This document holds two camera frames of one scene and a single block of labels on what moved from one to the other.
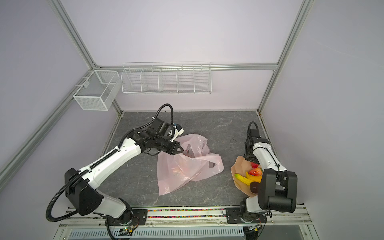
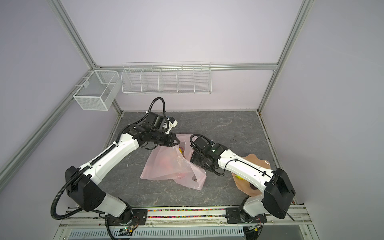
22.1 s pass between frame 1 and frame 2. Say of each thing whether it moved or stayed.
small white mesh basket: stayed
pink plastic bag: moved
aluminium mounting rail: stayed
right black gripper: moved
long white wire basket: stayed
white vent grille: stayed
